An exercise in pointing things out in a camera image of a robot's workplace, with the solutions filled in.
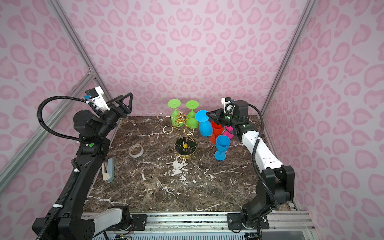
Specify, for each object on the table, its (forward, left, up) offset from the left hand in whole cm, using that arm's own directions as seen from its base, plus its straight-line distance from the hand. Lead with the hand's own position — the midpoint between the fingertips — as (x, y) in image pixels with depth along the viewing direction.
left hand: (127, 92), depth 61 cm
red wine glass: (+7, -41, -34) cm, 54 cm away
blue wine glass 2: (+2, -33, -26) cm, 42 cm away
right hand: (+3, -34, -16) cm, 38 cm away
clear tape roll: (+2, +13, -49) cm, 51 cm away
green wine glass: (+15, -16, -20) cm, 29 cm away
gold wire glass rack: (+3, -20, -48) cm, 52 cm away
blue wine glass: (0, -44, -39) cm, 59 cm away
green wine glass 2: (+10, -25, -31) cm, 41 cm away
